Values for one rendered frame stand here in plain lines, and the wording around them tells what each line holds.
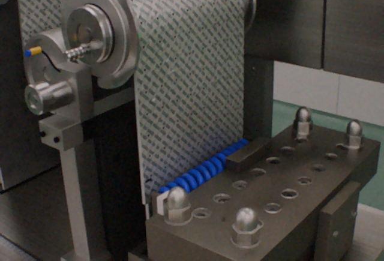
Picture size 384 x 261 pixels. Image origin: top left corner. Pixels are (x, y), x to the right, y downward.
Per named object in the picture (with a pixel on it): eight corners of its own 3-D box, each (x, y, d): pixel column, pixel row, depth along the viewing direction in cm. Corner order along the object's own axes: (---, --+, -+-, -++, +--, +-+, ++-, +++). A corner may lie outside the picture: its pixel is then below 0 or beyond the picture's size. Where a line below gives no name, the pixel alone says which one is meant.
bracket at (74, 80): (59, 265, 79) (29, 73, 68) (90, 246, 84) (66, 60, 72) (80, 278, 76) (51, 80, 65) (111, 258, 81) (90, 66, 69)
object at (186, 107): (143, 203, 73) (133, 72, 66) (240, 143, 90) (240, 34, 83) (145, 204, 73) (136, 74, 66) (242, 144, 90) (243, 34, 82)
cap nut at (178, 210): (158, 219, 68) (156, 189, 66) (176, 207, 70) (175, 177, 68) (180, 229, 65) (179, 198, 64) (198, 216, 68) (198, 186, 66)
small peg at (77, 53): (69, 53, 64) (69, 63, 65) (87, 48, 66) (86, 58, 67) (62, 49, 65) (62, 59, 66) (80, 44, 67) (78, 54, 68)
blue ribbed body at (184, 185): (153, 208, 74) (151, 186, 73) (240, 152, 89) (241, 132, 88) (172, 216, 72) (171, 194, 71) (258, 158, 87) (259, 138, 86)
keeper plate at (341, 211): (311, 273, 74) (318, 209, 70) (341, 240, 82) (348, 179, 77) (327, 280, 73) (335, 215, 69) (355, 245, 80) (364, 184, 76)
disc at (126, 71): (65, 78, 74) (55, -28, 69) (68, 77, 75) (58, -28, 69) (141, 99, 66) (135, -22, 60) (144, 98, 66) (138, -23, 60)
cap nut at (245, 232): (224, 242, 63) (224, 210, 61) (241, 228, 65) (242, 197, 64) (249, 252, 61) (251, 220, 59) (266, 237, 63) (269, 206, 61)
